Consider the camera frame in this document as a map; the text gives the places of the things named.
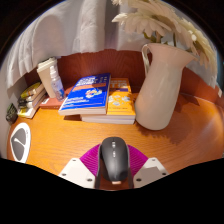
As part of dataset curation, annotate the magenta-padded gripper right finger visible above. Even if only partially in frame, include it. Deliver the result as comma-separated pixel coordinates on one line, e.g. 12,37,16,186
127,144,169,190

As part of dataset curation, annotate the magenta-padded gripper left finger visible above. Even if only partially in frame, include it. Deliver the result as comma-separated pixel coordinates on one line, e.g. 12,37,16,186
58,143,103,190

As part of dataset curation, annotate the dark grey computer mouse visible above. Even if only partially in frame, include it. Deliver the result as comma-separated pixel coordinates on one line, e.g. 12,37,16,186
97,136,132,185

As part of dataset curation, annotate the white and grey mouse pad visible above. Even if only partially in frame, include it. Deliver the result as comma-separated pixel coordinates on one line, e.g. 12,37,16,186
9,122,32,164

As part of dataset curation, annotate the red-brown flat book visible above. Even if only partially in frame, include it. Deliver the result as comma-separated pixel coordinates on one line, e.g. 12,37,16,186
39,85,75,110

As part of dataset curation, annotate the yellow and white book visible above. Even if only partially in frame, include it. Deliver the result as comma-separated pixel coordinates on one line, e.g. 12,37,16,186
16,97,48,120

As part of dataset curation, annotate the orange cover book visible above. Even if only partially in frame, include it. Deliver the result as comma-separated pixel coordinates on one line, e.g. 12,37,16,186
79,77,137,125

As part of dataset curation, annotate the cream ceramic jug vase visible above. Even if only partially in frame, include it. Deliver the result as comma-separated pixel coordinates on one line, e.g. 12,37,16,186
134,42,198,131

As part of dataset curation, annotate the blue cover book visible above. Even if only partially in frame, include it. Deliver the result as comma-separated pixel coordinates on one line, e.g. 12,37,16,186
58,73,112,117

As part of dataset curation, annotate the black spine book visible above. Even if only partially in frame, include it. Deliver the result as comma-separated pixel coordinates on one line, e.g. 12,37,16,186
18,87,46,105
17,92,47,109

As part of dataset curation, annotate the yellow cover book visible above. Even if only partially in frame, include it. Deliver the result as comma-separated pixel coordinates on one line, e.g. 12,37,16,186
19,81,44,100

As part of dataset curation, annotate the cream lidded tumbler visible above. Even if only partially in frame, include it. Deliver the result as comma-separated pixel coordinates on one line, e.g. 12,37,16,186
36,57,61,99

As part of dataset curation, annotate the white curtain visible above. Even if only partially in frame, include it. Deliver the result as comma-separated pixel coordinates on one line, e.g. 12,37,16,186
4,0,221,89

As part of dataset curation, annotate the white flower bouquet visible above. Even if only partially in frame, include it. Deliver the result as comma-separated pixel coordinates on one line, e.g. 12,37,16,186
111,0,218,79

